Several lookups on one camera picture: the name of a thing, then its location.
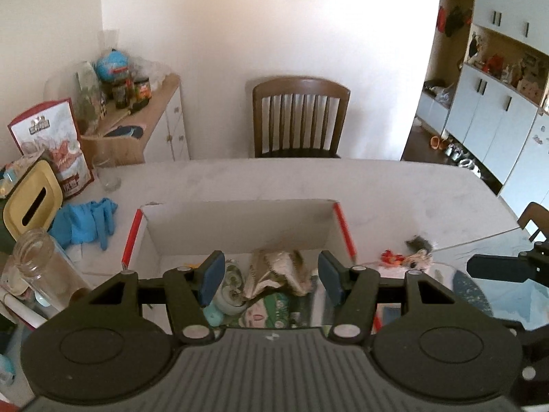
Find white plastic bag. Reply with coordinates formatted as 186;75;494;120
133;58;172;89

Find white rolled paper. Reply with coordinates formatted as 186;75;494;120
0;287;48;331

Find white cartoon figure charm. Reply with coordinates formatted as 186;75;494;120
405;249;433;272

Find blue rubber gloves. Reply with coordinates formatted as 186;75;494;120
47;198;118;252

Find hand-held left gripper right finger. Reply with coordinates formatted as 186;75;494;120
317;250;457;346

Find white cardboard box red sides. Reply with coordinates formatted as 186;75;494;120
121;198;387;335

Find dark blue oval pad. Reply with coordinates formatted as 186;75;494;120
431;264;494;318

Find brown wooden slat-back chair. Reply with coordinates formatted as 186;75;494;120
252;76;351;159

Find clear drinking glass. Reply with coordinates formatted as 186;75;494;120
92;154;123;192

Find black hanging hat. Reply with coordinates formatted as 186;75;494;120
445;6;472;37

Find light wooden organizer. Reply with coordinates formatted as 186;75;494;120
79;126;149;168

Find small teal object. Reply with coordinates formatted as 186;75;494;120
203;302;224;327

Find clear plant container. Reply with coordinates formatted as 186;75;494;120
45;61;108;136

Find dark glass jar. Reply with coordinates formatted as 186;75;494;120
112;79;131;110

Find row of grey shoes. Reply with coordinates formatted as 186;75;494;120
444;141;483;179

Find orange-label jar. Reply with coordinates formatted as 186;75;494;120
133;76;152;106

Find white wooden-top sideboard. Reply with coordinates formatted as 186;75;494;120
79;73;190;168

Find colourful printed packet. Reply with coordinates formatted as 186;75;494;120
0;157;37;198

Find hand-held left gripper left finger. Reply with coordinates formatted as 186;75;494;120
86;250;226;345

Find grey plastic bag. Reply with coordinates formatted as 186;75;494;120
435;83;455;106

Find green printed packet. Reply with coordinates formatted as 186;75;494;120
242;294;296;329

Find group of shelf ornaments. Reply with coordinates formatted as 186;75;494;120
465;32;549;108

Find dark green container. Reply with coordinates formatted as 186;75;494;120
0;223;20;254

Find clear glass jar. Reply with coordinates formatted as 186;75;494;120
13;228;93;310

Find blue globe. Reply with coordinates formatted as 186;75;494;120
95;49;129;82

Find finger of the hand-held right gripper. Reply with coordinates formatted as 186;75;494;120
467;248;549;287
510;327;549;396

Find pale blue wall cabinet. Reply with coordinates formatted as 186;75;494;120
414;0;549;215

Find yellow tissue box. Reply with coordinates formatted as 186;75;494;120
2;159;65;239

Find foil bag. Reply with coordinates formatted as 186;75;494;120
244;249;318;301

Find red white snack bag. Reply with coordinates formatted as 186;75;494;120
7;99;95;200

